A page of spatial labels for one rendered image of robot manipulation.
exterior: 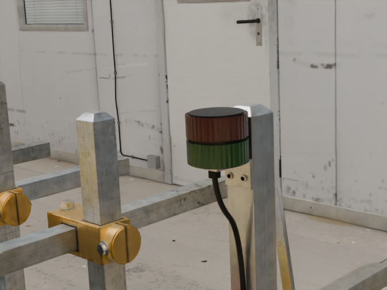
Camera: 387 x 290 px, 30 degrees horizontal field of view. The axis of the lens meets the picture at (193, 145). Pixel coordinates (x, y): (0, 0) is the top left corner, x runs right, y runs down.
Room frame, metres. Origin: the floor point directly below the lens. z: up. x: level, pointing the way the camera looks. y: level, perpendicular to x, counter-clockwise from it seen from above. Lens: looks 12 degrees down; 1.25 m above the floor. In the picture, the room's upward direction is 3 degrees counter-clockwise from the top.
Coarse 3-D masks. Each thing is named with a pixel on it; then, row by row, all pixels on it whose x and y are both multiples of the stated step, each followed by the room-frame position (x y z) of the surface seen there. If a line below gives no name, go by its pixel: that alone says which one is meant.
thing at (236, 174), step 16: (192, 112) 0.68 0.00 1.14; (208, 112) 0.67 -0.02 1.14; (224, 112) 0.67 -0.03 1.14; (240, 112) 0.67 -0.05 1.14; (208, 144) 0.65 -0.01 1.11; (208, 176) 0.67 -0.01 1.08; (240, 176) 0.69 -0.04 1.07; (224, 208) 0.68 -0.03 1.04; (240, 240) 0.69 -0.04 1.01; (240, 256) 0.69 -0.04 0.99; (240, 272) 0.69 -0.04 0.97
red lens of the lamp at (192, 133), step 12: (192, 120) 0.66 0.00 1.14; (204, 120) 0.65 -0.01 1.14; (216, 120) 0.65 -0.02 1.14; (228, 120) 0.65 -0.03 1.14; (240, 120) 0.66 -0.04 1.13; (192, 132) 0.66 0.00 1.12; (204, 132) 0.65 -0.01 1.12; (216, 132) 0.65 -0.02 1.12; (228, 132) 0.65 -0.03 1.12; (240, 132) 0.66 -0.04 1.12
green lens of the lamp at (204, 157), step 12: (192, 144) 0.66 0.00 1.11; (228, 144) 0.65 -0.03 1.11; (240, 144) 0.65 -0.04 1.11; (192, 156) 0.66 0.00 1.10; (204, 156) 0.65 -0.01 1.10; (216, 156) 0.65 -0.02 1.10; (228, 156) 0.65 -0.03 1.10; (240, 156) 0.65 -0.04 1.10; (204, 168) 0.65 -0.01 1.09; (216, 168) 0.65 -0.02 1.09
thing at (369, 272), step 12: (372, 264) 0.96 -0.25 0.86; (348, 276) 0.92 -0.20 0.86; (360, 276) 0.92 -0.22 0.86; (372, 276) 0.93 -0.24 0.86; (384, 276) 0.95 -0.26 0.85; (324, 288) 0.89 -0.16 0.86; (336, 288) 0.89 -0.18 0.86; (348, 288) 0.89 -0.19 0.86; (360, 288) 0.90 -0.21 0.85; (372, 288) 0.93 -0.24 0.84
